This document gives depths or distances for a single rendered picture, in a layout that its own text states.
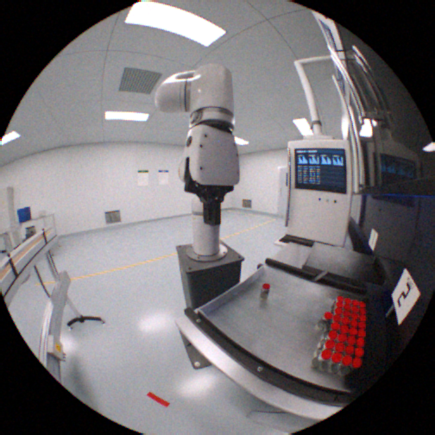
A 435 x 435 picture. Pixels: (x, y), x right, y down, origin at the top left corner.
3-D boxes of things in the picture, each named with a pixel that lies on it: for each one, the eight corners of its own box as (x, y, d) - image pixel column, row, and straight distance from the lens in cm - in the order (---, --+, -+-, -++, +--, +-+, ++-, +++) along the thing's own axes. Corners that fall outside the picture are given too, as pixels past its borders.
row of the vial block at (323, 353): (337, 309, 43) (344, 296, 40) (316, 369, 32) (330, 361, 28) (330, 307, 42) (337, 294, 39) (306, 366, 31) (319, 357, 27)
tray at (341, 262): (371, 262, 80) (374, 255, 79) (381, 295, 59) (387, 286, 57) (312, 248, 75) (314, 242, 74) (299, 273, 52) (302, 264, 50)
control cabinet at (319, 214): (342, 240, 129) (347, 143, 132) (343, 249, 111) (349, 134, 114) (291, 229, 133) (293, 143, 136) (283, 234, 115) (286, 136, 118)
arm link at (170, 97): (176, 67, 58) (148, 84, 29) (223, 67, 57) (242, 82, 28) (177, 88, 59) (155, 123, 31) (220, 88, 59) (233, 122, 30)
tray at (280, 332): (357, 305, 48) (363, 296, 46) (337, 396, 33) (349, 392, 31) (262, 273, 48) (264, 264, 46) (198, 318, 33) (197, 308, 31)
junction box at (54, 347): (63, 361, 103) (53, 352, 97) (57, 361, 106) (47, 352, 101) (63, 343, 109) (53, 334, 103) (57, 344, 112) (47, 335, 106)
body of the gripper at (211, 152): (201, 111, 22) (200, 184, 19) (244, 129, 28) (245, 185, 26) (178, 128, 28) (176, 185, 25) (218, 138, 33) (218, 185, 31)
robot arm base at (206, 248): (182, 247, 71) (179, 211, 65) (217, 242, 76) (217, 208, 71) (192, 266, 54) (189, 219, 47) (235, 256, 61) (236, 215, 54)
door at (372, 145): (362, 190, 102) (350, 105, 121) (387, 185, 58) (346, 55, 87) (362, 189, 102) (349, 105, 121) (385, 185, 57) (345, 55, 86)
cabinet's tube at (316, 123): (325, 142, 130) (305, 68, 182) (324, 136, 117) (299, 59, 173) (309, 143, 132) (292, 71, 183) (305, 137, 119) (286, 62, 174)
